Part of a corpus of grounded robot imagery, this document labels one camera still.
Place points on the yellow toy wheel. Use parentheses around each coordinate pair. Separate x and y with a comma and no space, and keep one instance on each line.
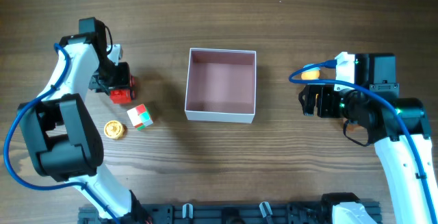
(114,129)

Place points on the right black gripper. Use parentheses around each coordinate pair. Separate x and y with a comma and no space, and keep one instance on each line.
(324,101)

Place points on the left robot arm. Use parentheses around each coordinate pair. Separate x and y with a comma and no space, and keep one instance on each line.
(61,138)

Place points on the brown plush capybara toy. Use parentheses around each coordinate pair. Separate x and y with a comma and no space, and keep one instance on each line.
(350,126)

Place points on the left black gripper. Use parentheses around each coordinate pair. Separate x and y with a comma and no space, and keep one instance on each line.
(124,82)

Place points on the yellow duck toy blue hat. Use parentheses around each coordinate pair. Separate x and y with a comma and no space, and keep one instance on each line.
(311,74)

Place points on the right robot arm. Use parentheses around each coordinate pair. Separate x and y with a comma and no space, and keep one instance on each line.
(362,89)

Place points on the black mounting rail base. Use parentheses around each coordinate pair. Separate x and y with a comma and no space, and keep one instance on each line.
(292,212)

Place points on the small colourful puzzle cube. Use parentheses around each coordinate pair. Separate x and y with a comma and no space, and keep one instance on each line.
(140,117)

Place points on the white box pink interior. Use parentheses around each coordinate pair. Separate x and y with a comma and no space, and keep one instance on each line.
(221,85)

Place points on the red toy truck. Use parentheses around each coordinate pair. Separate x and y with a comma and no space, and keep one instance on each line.
(125,94)

